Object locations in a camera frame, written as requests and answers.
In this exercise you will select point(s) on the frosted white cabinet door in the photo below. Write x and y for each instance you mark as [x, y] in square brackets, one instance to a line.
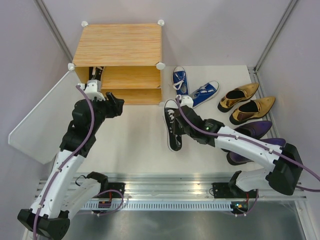
[40, 133]

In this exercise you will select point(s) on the purple loafer lower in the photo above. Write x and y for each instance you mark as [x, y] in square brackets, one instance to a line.
[235, 159]

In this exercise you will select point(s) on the purple loafer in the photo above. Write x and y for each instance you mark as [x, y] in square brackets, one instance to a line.
[256, 129]
[235, 159]

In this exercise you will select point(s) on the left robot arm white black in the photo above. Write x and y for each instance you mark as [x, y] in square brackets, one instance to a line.
[51, 213]

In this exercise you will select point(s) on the gold loafer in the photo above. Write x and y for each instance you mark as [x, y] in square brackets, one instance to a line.
[237, 95]
[252, 110]

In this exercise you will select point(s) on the blue canvas sneaker lower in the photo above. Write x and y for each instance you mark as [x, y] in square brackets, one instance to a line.
[205, 93]

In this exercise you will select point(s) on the gold loafer lower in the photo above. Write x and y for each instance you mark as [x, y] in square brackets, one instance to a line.
[252, 110]

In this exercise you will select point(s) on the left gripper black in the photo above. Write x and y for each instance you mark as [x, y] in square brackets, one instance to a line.
[114, 105]

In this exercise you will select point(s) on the left aluminium frame post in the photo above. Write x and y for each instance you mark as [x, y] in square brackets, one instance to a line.
[53, 28]

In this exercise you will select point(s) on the blue canvas sneaker upper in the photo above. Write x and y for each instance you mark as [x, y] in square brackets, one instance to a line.
[180, 81]

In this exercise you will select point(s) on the aluminium mounting rail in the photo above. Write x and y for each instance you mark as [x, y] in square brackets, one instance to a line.
[177, 187]

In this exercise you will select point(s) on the white slotted cable duct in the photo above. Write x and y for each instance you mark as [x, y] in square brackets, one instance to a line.
[135, 205]

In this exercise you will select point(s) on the right aluminium frame post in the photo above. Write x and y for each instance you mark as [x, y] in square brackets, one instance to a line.
[275, 34]

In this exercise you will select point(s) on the gold loafer upper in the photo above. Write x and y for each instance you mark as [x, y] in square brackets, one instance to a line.
[237, 95]

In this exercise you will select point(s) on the black canvas sneaker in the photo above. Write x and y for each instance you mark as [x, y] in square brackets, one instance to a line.
[174, 140]
[96, 73]

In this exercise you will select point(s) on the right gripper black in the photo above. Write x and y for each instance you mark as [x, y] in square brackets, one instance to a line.
[176, 129]

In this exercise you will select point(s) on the wooden shoe cabinet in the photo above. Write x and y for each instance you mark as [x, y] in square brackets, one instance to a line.
[131, 56]

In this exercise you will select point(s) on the blue canvas sneaker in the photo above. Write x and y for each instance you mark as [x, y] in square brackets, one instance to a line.
[205, 93]
[180, 81]

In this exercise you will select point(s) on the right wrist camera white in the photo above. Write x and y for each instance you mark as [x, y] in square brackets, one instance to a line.
[185, 100]

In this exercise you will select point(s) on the purple loafer upper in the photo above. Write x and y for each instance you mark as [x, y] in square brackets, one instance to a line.
[256, 129]

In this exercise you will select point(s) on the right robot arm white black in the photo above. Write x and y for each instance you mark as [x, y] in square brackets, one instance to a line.
[281, 165]

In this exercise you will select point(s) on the aluminium frame post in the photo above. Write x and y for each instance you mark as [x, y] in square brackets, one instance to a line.
[275, 34]
[53, 28]

